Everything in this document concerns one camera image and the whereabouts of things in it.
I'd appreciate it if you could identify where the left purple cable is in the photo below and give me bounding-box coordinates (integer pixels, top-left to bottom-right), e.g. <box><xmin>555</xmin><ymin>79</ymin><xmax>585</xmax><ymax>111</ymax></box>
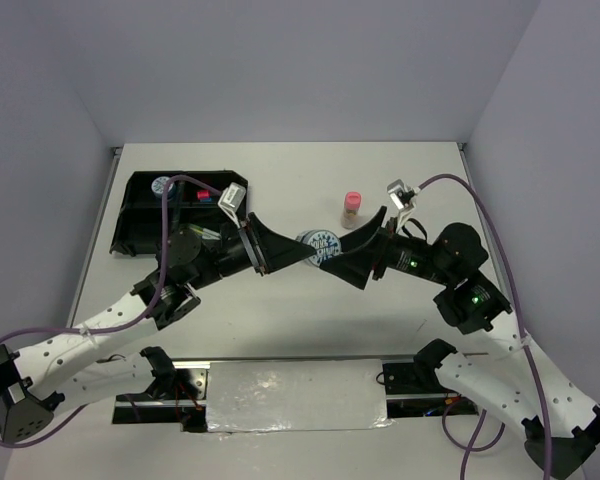
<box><xmin>0</xmin><ymin>174</ymin><xmax>229</xmax><ymax>447</ymax></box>

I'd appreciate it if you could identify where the yellow slim pen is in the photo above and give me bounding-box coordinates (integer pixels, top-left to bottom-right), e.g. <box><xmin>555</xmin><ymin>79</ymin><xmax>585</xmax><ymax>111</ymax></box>
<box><xmin>191</xmin><ymin>225</ymin><xmax>220</xmax><ymax>239</ymax></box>

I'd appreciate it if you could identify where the silver foil covered panel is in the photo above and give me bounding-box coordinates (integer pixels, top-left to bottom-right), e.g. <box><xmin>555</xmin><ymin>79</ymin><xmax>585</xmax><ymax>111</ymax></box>
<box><xmin>206</xmin><ymin>359</ymin><xmax>392</xmax><ymax>433</ymax></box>

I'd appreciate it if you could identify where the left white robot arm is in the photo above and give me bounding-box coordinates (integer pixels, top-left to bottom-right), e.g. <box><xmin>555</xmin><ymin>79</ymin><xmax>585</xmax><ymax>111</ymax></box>
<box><xmin>0</xmin><ymin>214</ymin><xmax>315</xmax><ymax>448</ymax></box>

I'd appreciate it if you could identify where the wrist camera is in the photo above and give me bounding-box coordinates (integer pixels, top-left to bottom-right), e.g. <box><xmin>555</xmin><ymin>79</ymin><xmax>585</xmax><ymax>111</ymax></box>
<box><xmin>387</xmin><ymin>179</ymin><xmax>421</xmax><ymax>230</ymax></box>
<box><xmin>218</xmin><ymin>182</ymin><xmax>247</xmax><ymax>228</ymax></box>

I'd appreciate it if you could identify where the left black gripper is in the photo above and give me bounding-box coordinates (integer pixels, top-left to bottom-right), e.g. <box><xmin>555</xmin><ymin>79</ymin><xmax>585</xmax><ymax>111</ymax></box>
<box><xmin>188</xmin><ymin>211</ymin><xmax>315</xmax><ymax>290</ymax></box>

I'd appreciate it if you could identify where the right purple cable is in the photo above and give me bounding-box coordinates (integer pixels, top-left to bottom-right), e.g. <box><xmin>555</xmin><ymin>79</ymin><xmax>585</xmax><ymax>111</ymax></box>
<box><xmin>419</xmin><ymin>173</ymin><xmax>554</xmax><ymax>480</ymax></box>

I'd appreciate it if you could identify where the black compartment organizer tray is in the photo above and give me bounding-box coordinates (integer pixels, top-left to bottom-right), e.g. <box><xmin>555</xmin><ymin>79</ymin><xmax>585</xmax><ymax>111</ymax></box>
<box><xmin>109</xmin><ymin>170</ymin><xmax>249</xmax><ymax>257</ymax></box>

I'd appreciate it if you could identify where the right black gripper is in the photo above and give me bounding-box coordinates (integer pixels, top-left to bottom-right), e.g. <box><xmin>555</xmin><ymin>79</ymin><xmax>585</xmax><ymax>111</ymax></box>
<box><xmin>319</xmin><ymin>204</ymin><xmax>454</xmax><ymax>287</ymax></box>

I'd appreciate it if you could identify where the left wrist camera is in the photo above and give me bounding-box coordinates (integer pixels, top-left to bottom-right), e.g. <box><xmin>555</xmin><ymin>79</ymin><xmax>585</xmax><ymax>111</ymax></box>
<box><xmin>218</xmin><ymin>182</ymin><xmax>247</xmax><ymax>228</ymax></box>

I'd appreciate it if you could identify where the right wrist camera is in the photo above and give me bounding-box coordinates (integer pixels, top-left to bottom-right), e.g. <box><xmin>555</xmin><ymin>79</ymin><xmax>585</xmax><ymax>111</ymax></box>
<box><xmin>387</xmin><ymin>179</ymin><xmax>421</xmax><ymax>230</ymax></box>

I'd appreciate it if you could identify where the purple cable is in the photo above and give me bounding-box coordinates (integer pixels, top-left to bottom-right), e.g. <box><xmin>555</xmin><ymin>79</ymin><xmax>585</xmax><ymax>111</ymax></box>
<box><xmin>419</xmin><ymin>173</ymin><xmax>554</xmax><ymax>480</ymax></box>
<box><xmin>0</xmin><ymin>174</ymin><xmax>229</xmax><ymax>447</ymax></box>

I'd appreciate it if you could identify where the blue patterned round tin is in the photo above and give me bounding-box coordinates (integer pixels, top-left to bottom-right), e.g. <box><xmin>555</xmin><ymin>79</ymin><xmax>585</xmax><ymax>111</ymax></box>
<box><xmin>150</xmin><ymin>176</ymin><xmax>173</xmax><ymax>200</ymax></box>

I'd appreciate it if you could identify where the pink capped small bottle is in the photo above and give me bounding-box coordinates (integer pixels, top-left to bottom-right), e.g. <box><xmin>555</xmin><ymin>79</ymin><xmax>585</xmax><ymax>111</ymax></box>
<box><xmin>341</xmin><ymin>191</ymin><xmax>362</xmax><ymax>230</ymax></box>

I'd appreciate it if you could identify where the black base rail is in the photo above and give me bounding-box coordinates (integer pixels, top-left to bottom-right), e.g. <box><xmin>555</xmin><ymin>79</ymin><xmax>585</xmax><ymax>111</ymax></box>
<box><xmin>112</xmin><ymin>359</ymin><xmax>459</xmax><ymax>434</ymax></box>

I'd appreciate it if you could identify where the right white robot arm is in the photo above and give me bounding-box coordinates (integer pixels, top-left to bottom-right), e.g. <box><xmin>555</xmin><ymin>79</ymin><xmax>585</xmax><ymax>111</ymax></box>
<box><xmin>320</xmin><ymin>209</ymin><xmax>600</xmax><ymax>479</ymax></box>

